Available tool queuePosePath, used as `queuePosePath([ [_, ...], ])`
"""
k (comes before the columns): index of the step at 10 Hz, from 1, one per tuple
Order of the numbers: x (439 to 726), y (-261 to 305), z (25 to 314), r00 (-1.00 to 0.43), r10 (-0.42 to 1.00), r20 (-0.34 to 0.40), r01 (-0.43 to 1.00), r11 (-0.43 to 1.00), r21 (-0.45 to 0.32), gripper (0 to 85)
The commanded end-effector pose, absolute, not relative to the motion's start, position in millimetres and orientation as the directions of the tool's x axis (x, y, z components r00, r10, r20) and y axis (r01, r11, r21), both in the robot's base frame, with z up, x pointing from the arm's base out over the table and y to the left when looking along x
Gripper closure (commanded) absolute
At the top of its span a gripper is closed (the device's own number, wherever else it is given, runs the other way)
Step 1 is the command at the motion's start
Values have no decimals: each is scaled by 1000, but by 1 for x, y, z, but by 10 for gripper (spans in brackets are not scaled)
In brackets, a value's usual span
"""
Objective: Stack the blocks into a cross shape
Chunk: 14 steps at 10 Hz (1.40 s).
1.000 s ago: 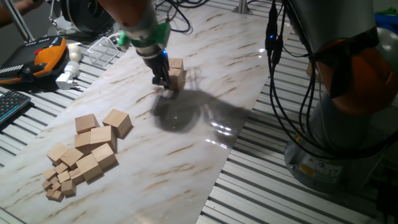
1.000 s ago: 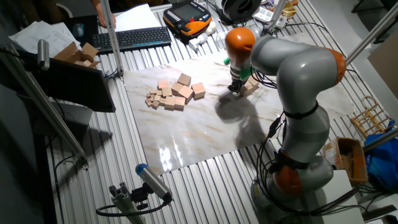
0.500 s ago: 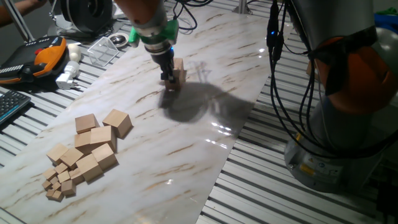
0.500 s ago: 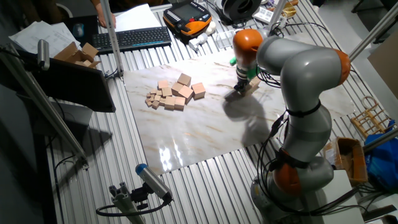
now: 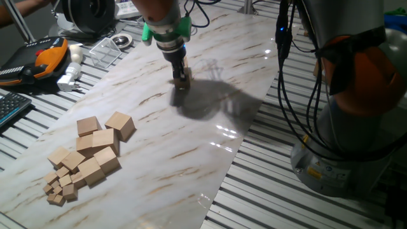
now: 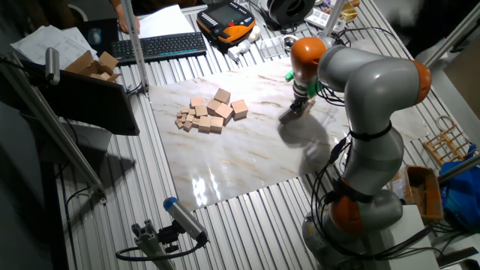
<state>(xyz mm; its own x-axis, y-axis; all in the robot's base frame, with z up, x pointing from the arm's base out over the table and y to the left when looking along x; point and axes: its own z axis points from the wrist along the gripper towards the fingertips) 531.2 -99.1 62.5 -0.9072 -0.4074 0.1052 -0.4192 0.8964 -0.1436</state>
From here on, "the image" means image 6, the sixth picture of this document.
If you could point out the wooden rack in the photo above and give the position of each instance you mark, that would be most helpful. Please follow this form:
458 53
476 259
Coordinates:
450 139

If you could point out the marble pattern board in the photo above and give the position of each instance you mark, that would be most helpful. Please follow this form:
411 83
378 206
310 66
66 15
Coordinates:
243 168

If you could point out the orange black teach pendant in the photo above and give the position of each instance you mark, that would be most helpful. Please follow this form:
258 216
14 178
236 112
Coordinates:
225 15

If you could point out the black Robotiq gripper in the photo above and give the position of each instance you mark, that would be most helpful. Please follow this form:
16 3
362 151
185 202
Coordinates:
301 100

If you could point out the black monitor panel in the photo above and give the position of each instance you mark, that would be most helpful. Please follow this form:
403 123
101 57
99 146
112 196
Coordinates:
93 105

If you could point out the small open cardboard box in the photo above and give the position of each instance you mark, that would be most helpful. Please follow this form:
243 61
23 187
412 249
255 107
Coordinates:
84 63

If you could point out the brown cardboard box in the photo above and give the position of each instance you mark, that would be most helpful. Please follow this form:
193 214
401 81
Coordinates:
431 195

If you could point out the aluminium frame beam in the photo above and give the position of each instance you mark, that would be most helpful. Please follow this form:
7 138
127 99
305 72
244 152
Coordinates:
80 165
459 168

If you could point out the aluminium camera bracket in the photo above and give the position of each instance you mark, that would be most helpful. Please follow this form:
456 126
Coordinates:
148 243

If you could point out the grey camera blue tip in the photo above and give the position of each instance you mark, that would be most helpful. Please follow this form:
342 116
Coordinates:
185 219

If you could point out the white plug adapter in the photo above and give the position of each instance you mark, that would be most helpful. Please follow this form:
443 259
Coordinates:
238 50

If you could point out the white power strip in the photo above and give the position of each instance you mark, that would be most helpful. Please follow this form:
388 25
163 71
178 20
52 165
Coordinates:
317 17

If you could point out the black mouse pad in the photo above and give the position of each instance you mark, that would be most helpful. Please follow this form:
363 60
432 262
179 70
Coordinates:
108 41

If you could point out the white paper sheet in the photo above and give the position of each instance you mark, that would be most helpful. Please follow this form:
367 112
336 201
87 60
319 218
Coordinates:
165 22

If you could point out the medium wooden cube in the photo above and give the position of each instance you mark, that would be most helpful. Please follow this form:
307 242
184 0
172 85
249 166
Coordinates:
197 101
204 123
201 110
217 124

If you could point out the black filament spool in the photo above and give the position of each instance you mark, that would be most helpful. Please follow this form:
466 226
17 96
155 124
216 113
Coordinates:
285 13

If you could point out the grey camera on frame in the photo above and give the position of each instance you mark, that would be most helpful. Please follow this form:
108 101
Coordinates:
52 65

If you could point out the gold foil bag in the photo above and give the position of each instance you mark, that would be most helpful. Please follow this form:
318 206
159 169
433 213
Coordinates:
349 14

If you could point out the person right forearm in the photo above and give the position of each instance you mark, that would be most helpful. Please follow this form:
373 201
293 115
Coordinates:
113 4

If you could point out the brown cardboard sheet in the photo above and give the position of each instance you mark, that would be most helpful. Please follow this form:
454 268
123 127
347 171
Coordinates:
467 78

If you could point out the clear plastic box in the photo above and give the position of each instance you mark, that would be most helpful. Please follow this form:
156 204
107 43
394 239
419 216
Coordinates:
272 47

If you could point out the grey computer mouse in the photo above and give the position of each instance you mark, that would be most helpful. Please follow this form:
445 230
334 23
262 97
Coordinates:
94 36

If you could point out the black computer keyboard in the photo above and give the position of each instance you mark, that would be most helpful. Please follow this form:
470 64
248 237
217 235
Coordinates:
159 47

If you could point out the white robot plinth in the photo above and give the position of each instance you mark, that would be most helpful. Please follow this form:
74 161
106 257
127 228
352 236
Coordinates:
412 243

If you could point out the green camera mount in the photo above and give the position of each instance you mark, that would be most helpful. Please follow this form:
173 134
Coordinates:
314 89

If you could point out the person right hand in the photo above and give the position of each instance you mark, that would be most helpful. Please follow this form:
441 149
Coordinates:
122 22

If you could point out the aluminium frame post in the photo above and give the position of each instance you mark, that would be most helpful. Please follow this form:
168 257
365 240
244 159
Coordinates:
135 48
453 37
334 15

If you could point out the printed paper stack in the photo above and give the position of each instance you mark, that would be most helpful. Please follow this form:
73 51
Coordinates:
48 43

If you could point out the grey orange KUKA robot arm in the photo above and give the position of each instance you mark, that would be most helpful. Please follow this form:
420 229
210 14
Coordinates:
375 93

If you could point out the white egg shaped object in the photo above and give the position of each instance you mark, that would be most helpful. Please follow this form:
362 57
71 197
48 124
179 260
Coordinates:
254 33

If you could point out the blue bag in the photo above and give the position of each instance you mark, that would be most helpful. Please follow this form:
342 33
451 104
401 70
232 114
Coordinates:
463 198

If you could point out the small wooden cube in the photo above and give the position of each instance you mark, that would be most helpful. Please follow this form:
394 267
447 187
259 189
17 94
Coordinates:
191 111
187 126
189 118
195 122
185 110

